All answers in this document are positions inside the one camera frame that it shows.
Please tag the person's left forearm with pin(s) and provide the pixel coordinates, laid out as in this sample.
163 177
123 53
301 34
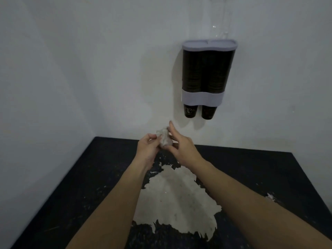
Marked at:
109 212

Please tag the clear plastic sleeve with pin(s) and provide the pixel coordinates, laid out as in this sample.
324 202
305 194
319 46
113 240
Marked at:
164 138

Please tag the white dispenser lid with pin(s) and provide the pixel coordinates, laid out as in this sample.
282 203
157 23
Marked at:
208 45

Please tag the person's left hand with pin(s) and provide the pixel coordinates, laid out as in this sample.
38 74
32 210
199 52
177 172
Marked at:
146 152

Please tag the black wall cup dispenser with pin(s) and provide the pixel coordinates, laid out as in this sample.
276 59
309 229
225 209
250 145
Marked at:
202 98

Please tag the clear crinkled tape strip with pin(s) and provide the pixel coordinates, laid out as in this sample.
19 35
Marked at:
220 15

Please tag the person's right hand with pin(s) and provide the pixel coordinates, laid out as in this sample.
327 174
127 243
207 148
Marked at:
184 150

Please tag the person's right forearm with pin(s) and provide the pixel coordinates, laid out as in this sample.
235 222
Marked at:
259 212

